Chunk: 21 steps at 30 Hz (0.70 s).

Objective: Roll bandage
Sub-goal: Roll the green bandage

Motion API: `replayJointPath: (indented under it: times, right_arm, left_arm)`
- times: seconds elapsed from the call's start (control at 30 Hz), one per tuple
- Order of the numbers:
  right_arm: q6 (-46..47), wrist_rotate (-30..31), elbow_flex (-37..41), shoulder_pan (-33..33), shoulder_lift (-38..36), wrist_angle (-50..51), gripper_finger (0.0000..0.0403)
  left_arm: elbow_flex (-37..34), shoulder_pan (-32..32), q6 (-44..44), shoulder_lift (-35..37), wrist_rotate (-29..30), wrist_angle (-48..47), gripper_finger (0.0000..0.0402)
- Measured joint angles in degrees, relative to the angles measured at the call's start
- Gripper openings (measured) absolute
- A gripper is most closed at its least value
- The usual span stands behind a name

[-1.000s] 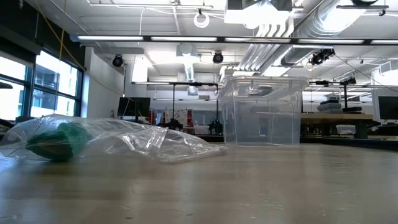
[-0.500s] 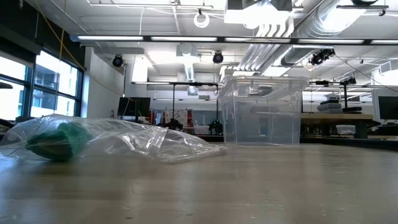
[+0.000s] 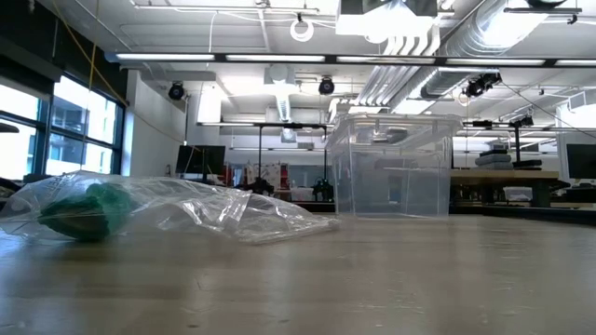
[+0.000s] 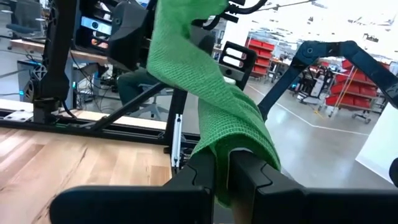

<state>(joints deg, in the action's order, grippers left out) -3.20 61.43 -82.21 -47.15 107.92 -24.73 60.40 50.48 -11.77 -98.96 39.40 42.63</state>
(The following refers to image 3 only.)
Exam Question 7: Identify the clear plastic zip bag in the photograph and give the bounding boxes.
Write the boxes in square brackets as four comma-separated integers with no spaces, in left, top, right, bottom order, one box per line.
[134,179,342,247]

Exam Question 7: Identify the clear plastic container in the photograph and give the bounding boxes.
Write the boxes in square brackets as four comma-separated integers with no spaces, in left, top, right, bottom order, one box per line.
[324,113,464,220]

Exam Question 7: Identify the green bandage with white core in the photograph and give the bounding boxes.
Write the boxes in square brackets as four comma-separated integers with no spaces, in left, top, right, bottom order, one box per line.
[37,181,139,242]

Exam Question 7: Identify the black computer monitor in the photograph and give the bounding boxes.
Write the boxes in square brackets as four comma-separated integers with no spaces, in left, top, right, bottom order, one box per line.
[565,142,596,181]
[175,144,227,176]

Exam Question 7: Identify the white tube ceiling light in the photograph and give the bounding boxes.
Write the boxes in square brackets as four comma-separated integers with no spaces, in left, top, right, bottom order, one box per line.
[225,53,326,64]
[445,57,547,67]
[104,51,216,64]
[553,58,596,68]

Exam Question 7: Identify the stack of grey boxes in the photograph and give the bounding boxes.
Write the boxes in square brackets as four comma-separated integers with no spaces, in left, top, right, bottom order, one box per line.
[474,148,513,171]

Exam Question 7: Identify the wooden background table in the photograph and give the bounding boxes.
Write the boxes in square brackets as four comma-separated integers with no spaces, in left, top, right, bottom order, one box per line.
[449,167,560,208]

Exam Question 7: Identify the white plastic bin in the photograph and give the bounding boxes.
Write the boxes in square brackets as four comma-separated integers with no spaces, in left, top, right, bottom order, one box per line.
[502,186,534,202]

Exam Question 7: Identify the black pipe frame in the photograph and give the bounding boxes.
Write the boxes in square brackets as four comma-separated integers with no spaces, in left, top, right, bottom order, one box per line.
[197,121,330,196]
[463,119,544,169]

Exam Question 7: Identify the white coiled ceiling cable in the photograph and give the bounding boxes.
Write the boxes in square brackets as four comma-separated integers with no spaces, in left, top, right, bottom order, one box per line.
[289,13,316,44]

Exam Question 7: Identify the silver ribbed air duct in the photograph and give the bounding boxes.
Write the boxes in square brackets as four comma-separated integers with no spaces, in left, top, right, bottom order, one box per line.
[353,0,550,113]

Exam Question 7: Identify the yellow hanging rope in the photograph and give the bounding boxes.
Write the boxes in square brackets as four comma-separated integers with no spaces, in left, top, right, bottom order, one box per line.
[49,0,129,107]

